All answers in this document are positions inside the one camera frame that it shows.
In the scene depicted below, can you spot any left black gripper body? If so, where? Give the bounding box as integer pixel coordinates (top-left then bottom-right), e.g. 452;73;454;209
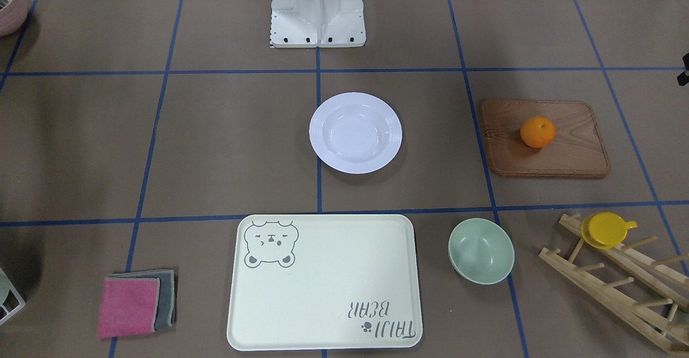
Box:
677;52;689;86

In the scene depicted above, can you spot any orange fruit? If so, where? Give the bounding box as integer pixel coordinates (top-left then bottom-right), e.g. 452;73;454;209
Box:
519;117;557;149

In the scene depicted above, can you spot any white round plate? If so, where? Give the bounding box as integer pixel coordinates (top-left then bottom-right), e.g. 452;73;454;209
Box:
308;92;403;174

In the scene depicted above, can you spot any cream bear tray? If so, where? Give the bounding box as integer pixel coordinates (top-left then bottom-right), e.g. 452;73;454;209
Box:
227;215;423;351

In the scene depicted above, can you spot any wooden cutting board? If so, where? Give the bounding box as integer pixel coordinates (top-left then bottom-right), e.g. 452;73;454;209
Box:
477;99;611;179

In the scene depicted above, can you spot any yellow cup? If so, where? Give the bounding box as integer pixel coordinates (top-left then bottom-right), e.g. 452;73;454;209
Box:
579;212;638;249

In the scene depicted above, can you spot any wooden peg drying rack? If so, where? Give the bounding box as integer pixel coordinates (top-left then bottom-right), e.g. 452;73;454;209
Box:
539;214;688;357

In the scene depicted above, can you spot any green bowl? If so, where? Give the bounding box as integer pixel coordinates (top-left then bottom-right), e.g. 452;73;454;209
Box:
447;218;515;285

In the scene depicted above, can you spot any grey cloth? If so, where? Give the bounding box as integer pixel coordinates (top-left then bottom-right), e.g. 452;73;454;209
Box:
108;269;175;333

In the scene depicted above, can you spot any pink cloth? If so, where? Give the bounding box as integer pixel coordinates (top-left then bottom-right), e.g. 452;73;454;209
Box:
97;277;160;339

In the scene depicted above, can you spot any pink bowl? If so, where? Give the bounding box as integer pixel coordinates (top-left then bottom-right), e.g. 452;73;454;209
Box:
1;0;29;37

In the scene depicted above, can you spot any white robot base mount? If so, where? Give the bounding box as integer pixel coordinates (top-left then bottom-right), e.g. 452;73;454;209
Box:
269;0;367;48

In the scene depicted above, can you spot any white wire cup rack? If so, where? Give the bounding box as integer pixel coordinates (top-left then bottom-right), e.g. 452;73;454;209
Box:
1;268;26;325

